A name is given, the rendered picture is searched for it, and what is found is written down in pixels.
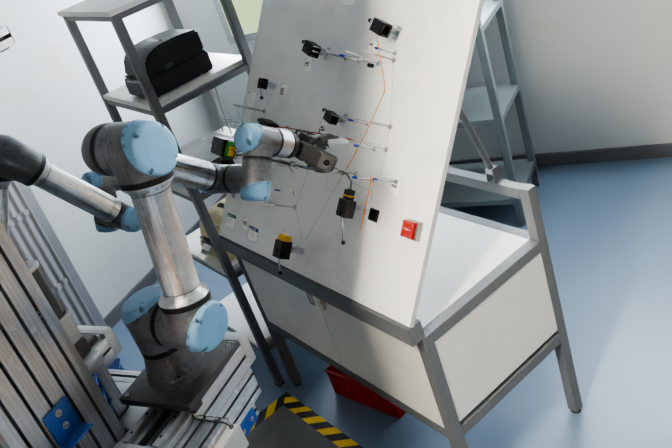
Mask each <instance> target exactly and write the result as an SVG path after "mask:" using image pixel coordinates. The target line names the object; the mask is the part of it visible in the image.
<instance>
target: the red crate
mask: <svg viewBox="0 0 672 448"><path fill-rule="evenodd" d="M324 371H325V373H327V374H328V377H329V379H330V382H331V384H332V387H333V389H334V391H335V393H337V394H339V395H342V396H344V397H347V398H348V399H352V400H354V401H356V402H359V403H362V404H364V405H367V406H369V407H372V408H374V409H377V410H379V411H382V412H383V413H387V414H389V415H392V416H394V417H397V418H399V419H401V417H402V416H403V415H404V414H405V413H406V412H405V411H404V410H402V409H400V408H399V407H397V406H396V405H394V404H392V403H391V402H389V401H388V400H386V399H384V398H383V397H381V396H380V395H378V394H376V393H375V392H373V391H372V390H370V389H368V388H367V387H365V386H363V385H362V384H360V383H359V382H357V381H355V380H354V379H352V378H351V377H349V376H347V375H346V374H344V373H343V372H341V371H339V370H338V369H336V368H335V367H333V366H331V365H329V366H328V367H327V368H326V369H325V370H324Z"/></svg>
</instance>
